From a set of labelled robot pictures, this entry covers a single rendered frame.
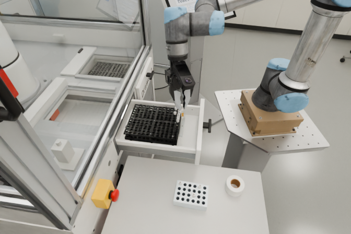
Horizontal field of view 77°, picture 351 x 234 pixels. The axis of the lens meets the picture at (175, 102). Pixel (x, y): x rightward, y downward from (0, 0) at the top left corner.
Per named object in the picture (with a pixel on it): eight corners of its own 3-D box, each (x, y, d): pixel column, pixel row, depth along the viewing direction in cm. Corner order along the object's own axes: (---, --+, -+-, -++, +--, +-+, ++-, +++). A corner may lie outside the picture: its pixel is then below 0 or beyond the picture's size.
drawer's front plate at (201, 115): (202, 114, 110) (205, 97, 103) (198, 166, 89) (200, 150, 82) (199, 114, 111) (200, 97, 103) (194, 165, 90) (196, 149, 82)
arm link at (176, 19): (188, 7, 67) (161, 8, 68) (189, 43, 72) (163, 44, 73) (189, 5, 74) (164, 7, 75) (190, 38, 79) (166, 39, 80)
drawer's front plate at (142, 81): (153, 72, 136) (152, 56, 129) (141, 104, 115) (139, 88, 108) (150, 71, 137) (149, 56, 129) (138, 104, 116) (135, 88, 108)
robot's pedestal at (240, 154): (247, 164, 182) (276, 95, 130) (261, 201, 160) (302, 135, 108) (211, 167, 180) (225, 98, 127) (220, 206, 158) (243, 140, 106)
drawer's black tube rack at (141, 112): (182, 118, 106) (182, 108, 102) (176, 149, 93) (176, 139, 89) (136, 113, 108) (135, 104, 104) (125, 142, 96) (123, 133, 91)
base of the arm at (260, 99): (271, 89, 118) (277, 74, 111) (289, 108, 107) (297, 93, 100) (245, 93, 114) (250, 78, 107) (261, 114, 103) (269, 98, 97)
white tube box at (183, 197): (207, 189, 88) (208, 185, 86) (206, 211, 82) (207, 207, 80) (177, 184, 90) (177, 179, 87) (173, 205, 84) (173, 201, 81)
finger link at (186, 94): (185, 102, 91) (183, 81, 87) (191, 108, 86) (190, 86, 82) (178, 104, 90) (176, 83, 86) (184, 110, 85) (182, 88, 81)
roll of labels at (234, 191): (232, 200, 85) (234, 195, 83) (221, 184, 90) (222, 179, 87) (246, 191, 88) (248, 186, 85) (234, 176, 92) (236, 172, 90)
